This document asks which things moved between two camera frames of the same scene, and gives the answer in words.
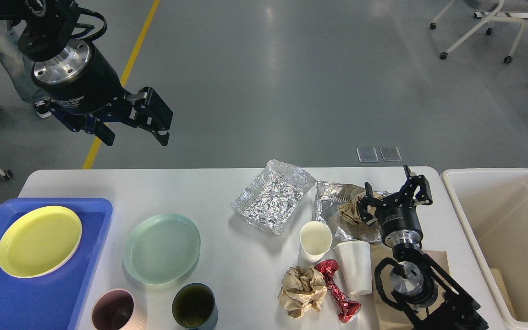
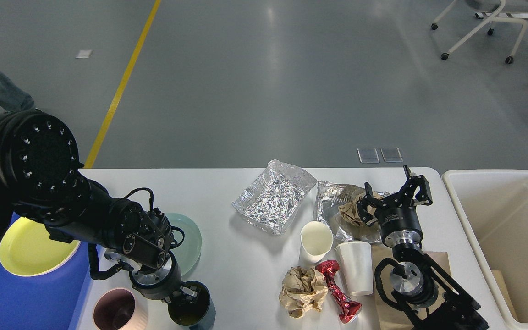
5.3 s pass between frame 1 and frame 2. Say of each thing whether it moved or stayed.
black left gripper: moved
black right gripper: stayed
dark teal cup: stayed
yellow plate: stayed
